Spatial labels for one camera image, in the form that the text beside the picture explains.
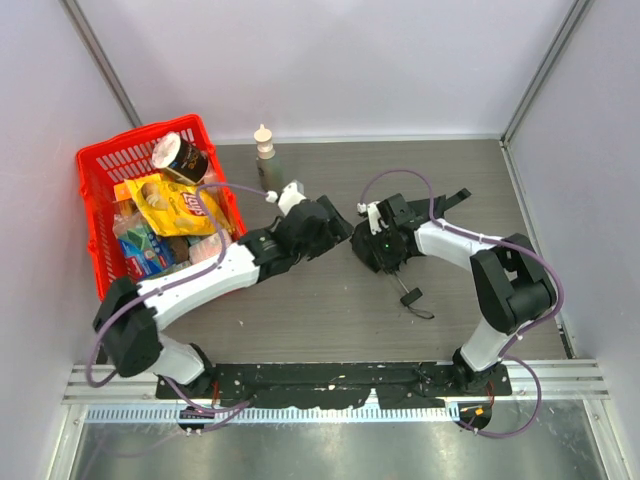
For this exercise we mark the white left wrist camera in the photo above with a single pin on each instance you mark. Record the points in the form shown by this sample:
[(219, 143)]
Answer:
[(291, 195)]

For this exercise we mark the white slotted cable duct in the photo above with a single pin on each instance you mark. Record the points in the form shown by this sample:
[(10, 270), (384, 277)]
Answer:
[(178, 413)]

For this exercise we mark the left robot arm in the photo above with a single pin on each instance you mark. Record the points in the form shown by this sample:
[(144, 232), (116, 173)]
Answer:
[(132, 316)]

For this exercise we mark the beige squeeze bottle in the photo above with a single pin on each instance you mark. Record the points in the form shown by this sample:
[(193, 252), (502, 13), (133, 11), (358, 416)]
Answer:
[(269, 167)]

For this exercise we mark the black folding umbrella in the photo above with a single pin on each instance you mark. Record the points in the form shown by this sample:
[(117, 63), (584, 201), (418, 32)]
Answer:
[(403, 218)]

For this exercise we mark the yellow Lay's chips bag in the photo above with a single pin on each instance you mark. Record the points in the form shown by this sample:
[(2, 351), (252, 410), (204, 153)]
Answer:
[(174, 209)]

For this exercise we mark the pink wrapped package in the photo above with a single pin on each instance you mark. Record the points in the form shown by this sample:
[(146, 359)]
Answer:
[(208, 247)]

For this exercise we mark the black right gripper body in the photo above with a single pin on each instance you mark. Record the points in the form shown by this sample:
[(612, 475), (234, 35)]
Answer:
[(367, 245)]

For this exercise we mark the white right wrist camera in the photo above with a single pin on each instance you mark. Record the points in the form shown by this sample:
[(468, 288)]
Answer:
[(371, 211)]

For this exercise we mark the orange snack packet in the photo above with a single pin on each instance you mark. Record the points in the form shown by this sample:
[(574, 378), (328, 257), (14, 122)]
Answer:
[(121, 192)]

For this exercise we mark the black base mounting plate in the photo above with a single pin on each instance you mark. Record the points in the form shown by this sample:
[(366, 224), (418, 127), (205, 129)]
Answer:
[(339, 386)]

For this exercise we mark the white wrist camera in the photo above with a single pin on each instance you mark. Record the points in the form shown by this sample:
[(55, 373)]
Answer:
[(371, 211), (291, 195)]

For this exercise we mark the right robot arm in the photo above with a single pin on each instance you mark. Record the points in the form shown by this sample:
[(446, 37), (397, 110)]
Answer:
[(512, 288)]

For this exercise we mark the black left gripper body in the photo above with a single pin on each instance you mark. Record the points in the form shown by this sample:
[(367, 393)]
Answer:
[(329, 220)]

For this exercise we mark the black ice cream tub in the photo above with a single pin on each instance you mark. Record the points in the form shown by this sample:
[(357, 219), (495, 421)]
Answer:
[(179, 159)]

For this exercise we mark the red plastic basket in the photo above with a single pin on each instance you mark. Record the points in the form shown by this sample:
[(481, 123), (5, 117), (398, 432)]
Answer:
[(127, 156)]

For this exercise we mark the blue green snack packet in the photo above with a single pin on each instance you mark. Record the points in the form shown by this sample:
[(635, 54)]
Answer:
[(146, 254)]

